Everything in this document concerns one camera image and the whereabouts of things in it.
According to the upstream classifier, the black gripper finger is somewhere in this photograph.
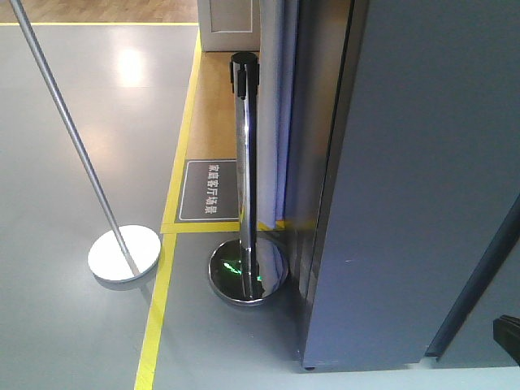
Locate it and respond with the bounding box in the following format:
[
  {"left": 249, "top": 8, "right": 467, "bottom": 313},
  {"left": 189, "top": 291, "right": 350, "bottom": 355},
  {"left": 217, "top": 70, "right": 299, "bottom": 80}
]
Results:
[{"left": 492, "top": 314, "right": 520, "bottom": 365}]

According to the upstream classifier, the fridge door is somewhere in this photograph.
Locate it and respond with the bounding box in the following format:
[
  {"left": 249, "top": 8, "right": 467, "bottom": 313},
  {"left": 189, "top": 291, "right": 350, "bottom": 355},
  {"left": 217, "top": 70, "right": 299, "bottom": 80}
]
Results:
[{"left": 284, "top": 1, "right": 519, "bottom": 371}]

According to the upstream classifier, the dark floor sign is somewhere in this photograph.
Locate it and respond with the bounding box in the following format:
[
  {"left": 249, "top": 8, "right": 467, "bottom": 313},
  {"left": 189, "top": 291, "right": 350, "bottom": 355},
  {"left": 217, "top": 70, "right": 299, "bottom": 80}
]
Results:
[{"left": 176, "top": 159, "right": 238, "bottom": 223}]

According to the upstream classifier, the chrome stanchion post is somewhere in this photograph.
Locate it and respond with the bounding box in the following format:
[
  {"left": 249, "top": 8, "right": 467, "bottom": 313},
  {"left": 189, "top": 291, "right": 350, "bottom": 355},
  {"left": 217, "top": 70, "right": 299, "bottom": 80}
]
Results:
[{"left": 208, "top": 51, "right": 288, "bottom": 307}]

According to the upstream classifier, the metal stanchion post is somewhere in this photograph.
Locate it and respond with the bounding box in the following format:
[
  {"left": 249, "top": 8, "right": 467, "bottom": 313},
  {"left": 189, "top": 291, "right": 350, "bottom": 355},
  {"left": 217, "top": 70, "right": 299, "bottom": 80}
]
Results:
[{"left": 10, "top": 1, "right": 161, "bottom": 284}]

